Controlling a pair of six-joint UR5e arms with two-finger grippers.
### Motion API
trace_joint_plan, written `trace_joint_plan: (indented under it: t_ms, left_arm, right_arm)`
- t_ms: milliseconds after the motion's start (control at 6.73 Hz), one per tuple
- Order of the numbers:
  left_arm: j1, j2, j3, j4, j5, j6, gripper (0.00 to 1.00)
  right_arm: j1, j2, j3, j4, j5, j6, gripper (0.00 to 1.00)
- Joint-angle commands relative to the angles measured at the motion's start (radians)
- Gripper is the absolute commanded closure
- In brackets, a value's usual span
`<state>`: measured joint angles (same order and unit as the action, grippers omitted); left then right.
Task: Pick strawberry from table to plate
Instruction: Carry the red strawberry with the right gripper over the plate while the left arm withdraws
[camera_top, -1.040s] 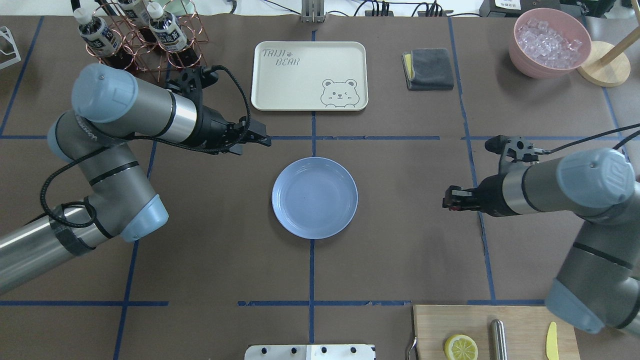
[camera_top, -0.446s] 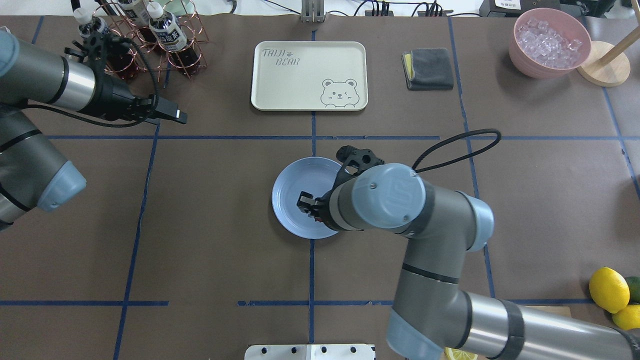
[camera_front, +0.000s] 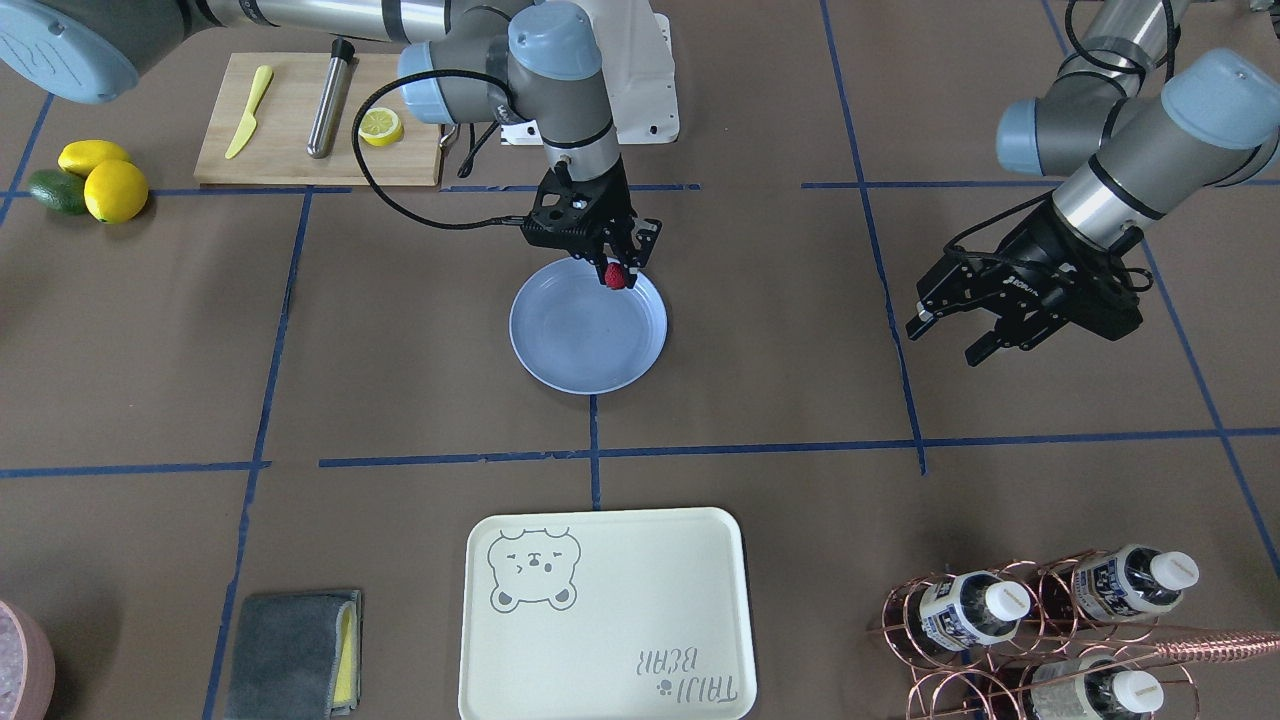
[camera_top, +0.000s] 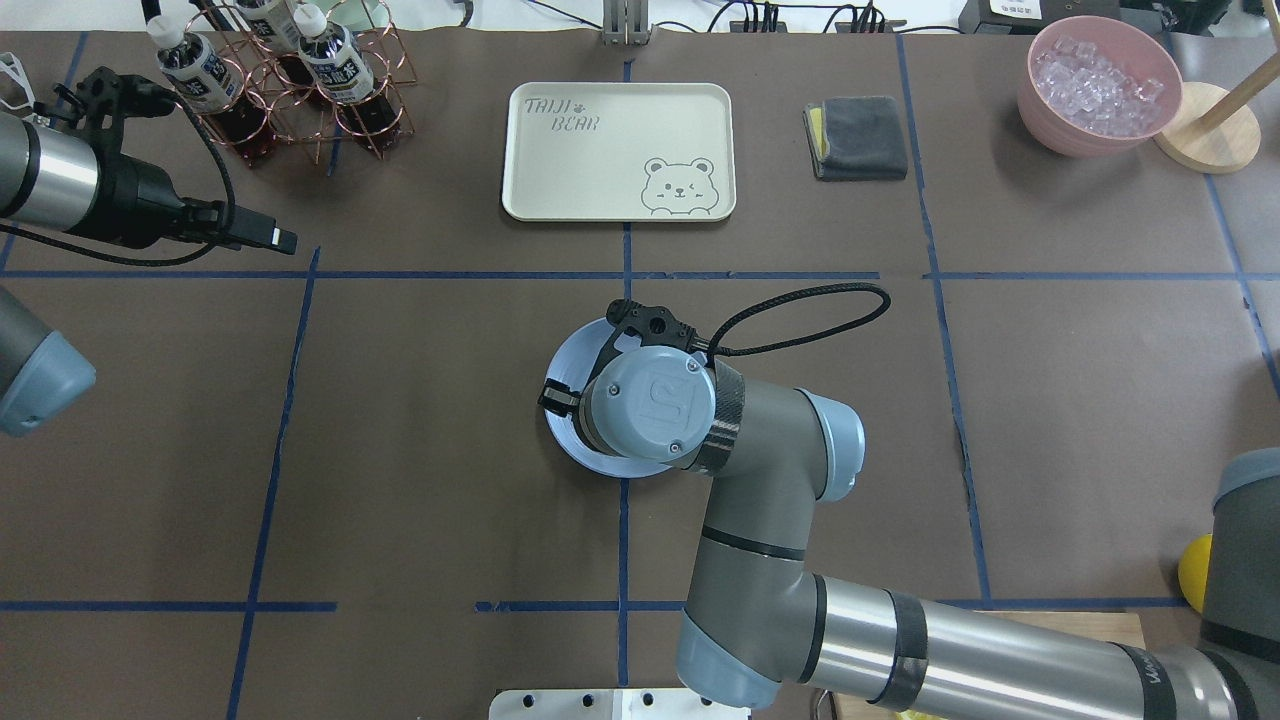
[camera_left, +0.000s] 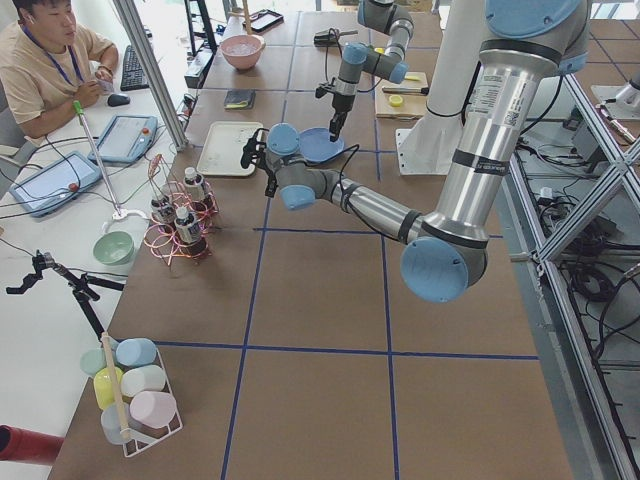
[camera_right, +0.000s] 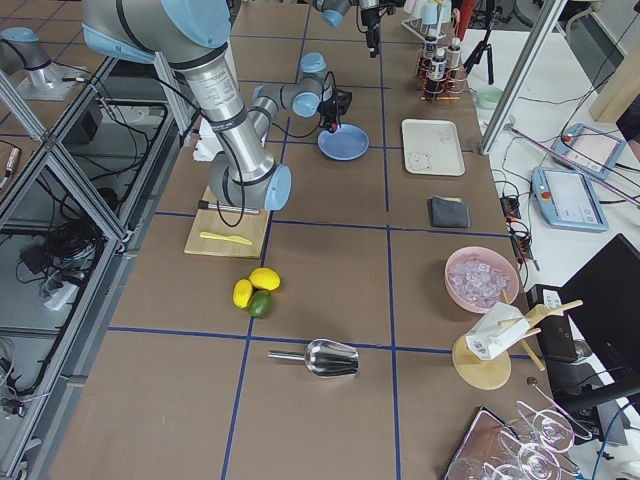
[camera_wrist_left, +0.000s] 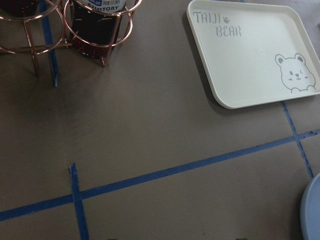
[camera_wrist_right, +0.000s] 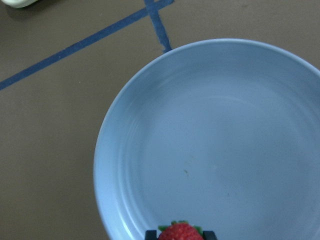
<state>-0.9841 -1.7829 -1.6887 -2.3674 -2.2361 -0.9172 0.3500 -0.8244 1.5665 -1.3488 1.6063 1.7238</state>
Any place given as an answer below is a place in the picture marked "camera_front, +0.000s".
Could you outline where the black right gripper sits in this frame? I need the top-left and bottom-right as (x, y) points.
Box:
(520, 159), (663, 290)

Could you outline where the cream bear serving tray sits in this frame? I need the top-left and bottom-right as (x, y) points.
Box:
(458, 507), (758, 719)

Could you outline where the green avocado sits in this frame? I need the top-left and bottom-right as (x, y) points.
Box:
(27, 169), (88, 217)

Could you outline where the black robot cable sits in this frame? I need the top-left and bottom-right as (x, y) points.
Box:
(351, 68), (531, 231)

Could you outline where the half lemon slice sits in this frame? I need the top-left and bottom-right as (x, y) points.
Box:
(355, 106), (404, 147)

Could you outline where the pink bowl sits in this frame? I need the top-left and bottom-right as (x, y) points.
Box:
(1, 601), (56, 719)

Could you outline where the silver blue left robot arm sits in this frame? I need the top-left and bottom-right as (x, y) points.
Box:
(906, 1), (1279, 366)

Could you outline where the red strawberry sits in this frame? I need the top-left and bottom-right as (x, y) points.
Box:
(603, 263), (630, 290)

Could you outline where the copper wire bottle rack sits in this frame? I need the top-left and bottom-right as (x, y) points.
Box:
(867, 573), (1277, 719)

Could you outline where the light blue round plate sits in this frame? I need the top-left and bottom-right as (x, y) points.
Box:
(508, 258), (669, 395)

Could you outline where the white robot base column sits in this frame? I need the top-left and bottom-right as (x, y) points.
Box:
(576, 1), (681, 146)

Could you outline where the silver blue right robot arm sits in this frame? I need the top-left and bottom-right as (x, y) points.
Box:
(1, 1), (662, 290)

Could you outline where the wooden cutting board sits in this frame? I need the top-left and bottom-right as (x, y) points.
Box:
(193, 53), (444, 188)

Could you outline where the grey yellow sponge cloth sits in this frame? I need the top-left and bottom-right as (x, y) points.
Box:
(223, 588), (364, 719)

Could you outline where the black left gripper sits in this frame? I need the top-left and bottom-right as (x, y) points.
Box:
(906, 195), (1144, 366)

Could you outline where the steel cylinder tool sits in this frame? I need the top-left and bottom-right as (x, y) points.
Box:
(306, 36), (355, 159)

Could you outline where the yellow lemon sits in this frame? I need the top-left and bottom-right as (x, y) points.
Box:
(84, 159), (150, 224)
(58, 138), (132, 178)

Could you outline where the dark drink bottle white cap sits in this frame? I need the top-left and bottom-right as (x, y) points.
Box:
(908, 571), (1033, 656)

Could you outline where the yellow plastic knife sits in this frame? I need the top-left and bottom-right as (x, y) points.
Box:
(224, 65), (274, 160)

